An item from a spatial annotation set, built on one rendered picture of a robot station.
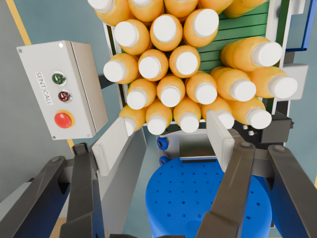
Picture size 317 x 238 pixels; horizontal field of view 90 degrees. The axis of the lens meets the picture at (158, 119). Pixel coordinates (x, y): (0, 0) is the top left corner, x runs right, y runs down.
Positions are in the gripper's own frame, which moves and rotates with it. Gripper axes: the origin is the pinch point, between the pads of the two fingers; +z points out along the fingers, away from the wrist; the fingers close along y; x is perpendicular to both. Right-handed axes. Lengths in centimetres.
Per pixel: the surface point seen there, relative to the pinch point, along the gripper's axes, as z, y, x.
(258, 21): 34.8, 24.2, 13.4
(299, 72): 39, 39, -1
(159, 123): 15.6, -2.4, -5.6
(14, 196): 97, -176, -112
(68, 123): 13.7, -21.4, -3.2
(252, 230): 5.3, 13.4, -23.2
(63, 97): 13.6, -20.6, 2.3
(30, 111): 125, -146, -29
